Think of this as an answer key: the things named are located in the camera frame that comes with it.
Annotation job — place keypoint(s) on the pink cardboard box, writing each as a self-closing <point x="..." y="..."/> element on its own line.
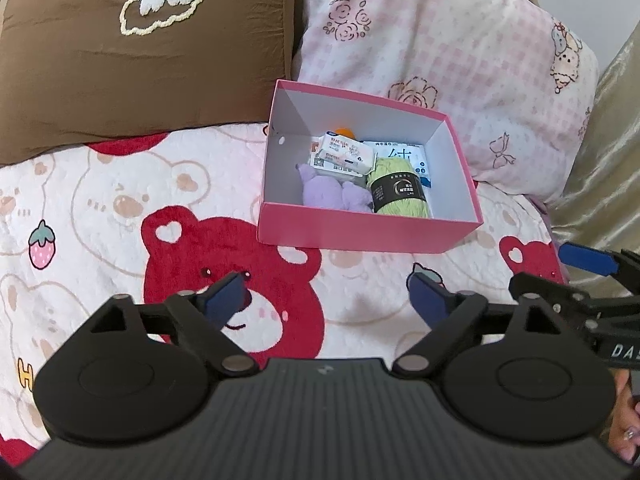
<point x="360" y="232"/>

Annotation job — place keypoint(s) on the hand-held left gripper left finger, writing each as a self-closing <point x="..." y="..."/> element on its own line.
<point x="227" y="297"/>

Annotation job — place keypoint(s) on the green yarn ball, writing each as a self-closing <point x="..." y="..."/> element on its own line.
<point x="400" y="195"/>

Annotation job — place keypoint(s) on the small white tissue pack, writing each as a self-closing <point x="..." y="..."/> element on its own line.
<point x="347" y="152"/>

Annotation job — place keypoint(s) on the person's right hand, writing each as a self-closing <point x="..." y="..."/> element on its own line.
<point x="627" y="420"/>

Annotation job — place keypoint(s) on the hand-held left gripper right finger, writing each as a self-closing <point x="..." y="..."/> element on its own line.
<point x="427" y="297"/>

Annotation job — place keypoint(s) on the printed bear blanket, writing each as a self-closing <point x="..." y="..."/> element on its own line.
<point x="100" y="200"/>

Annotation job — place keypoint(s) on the golden satin cloth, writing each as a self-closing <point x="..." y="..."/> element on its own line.
<point x="600" y="160"/>

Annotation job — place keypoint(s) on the blue wet wipes pack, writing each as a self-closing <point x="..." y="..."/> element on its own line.
<point x="400" y="152"/>

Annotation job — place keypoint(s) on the purple plush toy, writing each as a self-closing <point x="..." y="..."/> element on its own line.
<point x="325" y="192"/>

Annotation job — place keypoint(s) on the brown pillow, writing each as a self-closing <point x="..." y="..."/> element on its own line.
<point x="125" y="75"/>

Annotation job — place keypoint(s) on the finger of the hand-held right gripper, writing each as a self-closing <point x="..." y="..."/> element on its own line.
<point x="587" y="258"/>
<point x="545" y="287"/>

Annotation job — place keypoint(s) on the orange ball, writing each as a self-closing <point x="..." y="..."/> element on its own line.
<point x="345" y="133"/>

